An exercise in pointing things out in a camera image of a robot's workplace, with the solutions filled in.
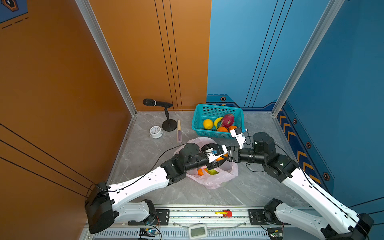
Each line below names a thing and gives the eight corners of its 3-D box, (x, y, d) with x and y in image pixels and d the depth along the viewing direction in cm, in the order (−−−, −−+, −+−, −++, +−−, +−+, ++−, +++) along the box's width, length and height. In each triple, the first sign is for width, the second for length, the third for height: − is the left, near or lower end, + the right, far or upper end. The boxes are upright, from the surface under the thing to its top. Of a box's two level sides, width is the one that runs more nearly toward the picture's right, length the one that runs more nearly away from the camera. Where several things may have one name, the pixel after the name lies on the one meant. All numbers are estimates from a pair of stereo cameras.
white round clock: (149, 138, 106) (148, 134, 103) (151, 129, 111) (150, 125, 108) (161, 138, 106) (160, 134, 103) (163, 129, 111) (162, 125, 108)
